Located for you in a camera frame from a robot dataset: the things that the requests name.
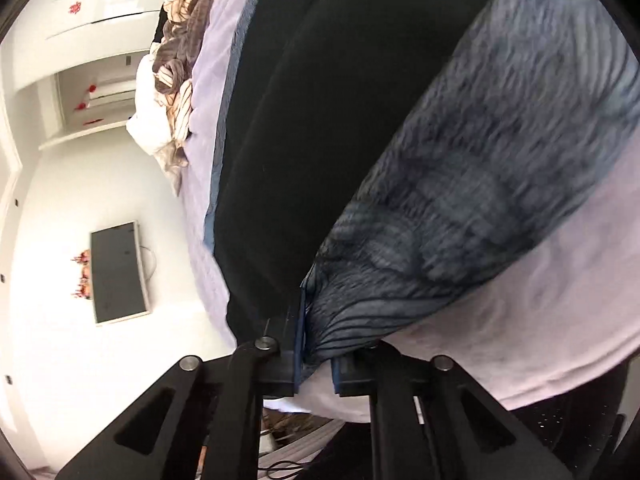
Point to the white pillow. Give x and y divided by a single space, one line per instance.
148 126

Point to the pile of striped clothes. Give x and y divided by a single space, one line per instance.
173 62

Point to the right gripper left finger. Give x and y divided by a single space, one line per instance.
201 419

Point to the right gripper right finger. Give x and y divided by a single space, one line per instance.
433 420

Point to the wall mounted television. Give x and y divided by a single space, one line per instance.
117 280

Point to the black pants with blue pattern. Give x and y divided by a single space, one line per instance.
384 158

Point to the lavender plush bed blanket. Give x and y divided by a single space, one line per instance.
564 315

